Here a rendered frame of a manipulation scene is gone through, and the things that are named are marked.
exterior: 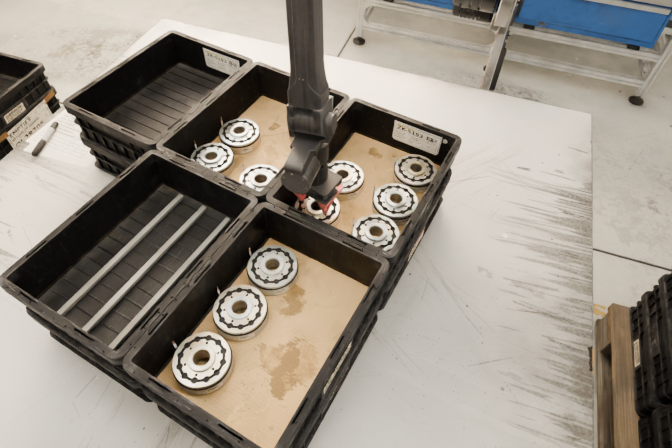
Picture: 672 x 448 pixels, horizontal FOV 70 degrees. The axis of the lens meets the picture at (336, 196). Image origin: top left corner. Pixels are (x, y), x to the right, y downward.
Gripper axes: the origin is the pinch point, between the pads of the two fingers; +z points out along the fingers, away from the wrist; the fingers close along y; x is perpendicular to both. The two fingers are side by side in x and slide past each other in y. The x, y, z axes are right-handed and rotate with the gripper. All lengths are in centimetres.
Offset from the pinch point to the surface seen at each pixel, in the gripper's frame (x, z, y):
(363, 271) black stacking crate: -8.5, -0.3, 18.3
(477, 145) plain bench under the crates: 58, 18, 18
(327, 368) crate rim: -30.3, -6.3, 24.7
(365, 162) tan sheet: 21.1, 4.4, 0.5
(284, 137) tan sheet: 16.3, 4.5, -21.6
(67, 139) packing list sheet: -12, 17, -82
